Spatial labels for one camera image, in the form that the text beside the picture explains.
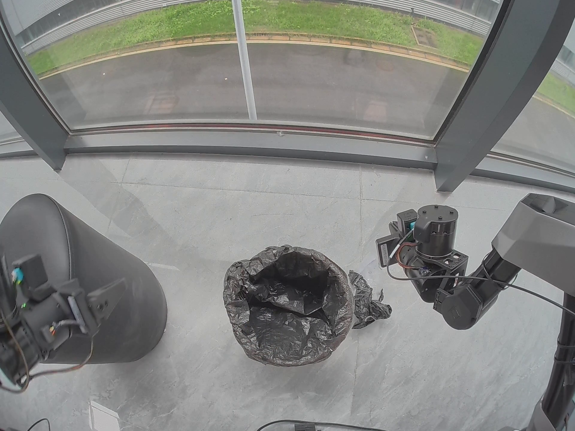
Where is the window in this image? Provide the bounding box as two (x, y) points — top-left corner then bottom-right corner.
(0, 0), (575, 194)

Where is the black plastic bag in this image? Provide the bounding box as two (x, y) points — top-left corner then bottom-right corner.
(223, 245), (356, 367)

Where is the crumpled black plastic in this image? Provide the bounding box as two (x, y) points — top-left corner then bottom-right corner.
(348, 270), (393, 330)

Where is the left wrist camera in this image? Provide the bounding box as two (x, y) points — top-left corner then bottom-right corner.
(10, 253), (49, 296)

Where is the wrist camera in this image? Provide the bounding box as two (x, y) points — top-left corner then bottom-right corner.
(10, 253), (49, 296)
(388, 208), (420, 241)

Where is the clear printed wrapper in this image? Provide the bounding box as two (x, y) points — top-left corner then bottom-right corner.
(361, 258), (383, 282)

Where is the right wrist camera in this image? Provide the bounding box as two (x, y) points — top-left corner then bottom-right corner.
(388, 208), (420, 241)

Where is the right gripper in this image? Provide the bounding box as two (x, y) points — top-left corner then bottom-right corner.
(376, 233), (421, 283)

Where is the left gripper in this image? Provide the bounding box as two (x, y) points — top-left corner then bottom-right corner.
(22, 278), (127, 359)

